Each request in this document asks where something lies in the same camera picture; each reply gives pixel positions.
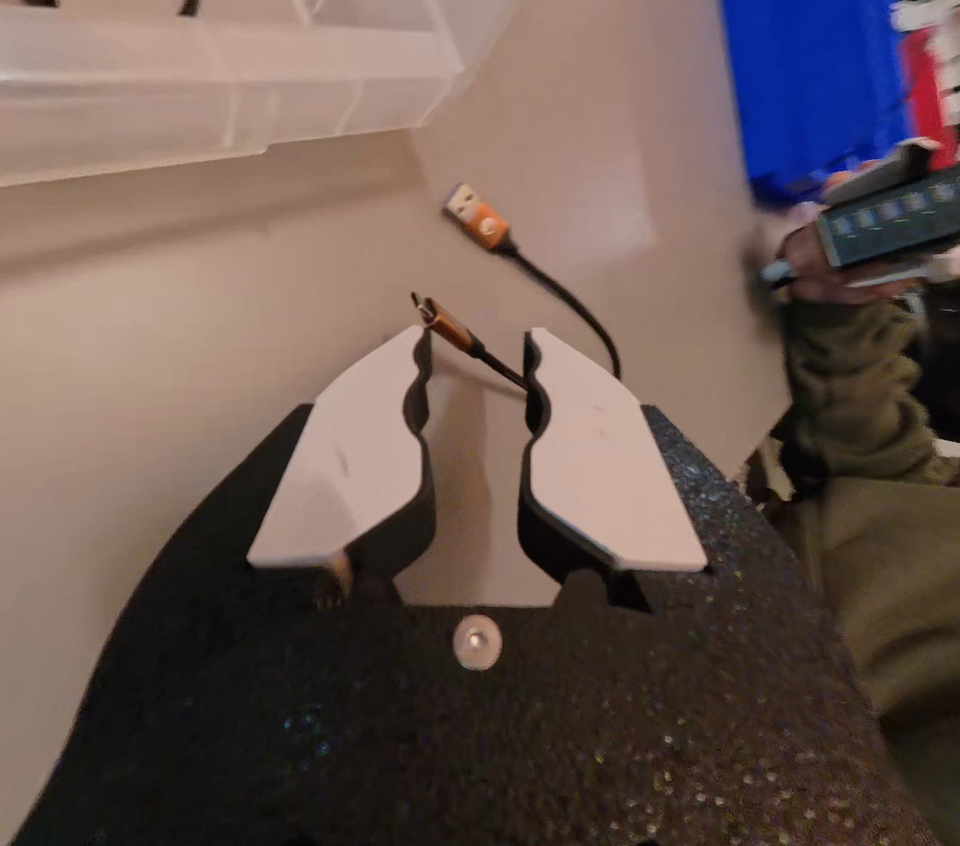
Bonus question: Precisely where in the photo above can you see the orange black USB cable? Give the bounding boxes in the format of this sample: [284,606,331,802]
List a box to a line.
[410,181,624,406]

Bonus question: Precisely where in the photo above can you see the person's right hand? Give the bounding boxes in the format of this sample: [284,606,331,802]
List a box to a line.
[776,219,925,307]

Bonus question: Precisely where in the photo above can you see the blue plastic bin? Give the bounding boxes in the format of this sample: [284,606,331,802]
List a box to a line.
[709,0,936,211]

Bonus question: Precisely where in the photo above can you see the dark teal USB hub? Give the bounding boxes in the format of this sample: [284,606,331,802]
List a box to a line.
[816,165,960,271]

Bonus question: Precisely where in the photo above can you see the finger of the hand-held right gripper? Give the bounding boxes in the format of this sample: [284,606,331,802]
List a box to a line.
[821,137,945,206]
[843,261,939,291]

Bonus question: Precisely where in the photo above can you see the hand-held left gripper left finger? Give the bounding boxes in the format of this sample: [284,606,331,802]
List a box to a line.
[246,323,439,594]

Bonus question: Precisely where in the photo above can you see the person's olive clothing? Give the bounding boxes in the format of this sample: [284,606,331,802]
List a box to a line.
[746,437,960,846]

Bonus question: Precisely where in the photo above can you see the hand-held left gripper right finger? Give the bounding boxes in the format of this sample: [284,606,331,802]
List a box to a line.
[516,326,711,586]

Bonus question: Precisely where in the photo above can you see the clear plastic storage box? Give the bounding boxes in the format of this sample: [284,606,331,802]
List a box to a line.
[0,0,556,189]

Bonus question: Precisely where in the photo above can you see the red box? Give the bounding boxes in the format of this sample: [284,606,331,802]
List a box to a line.
[902,27,960,151]

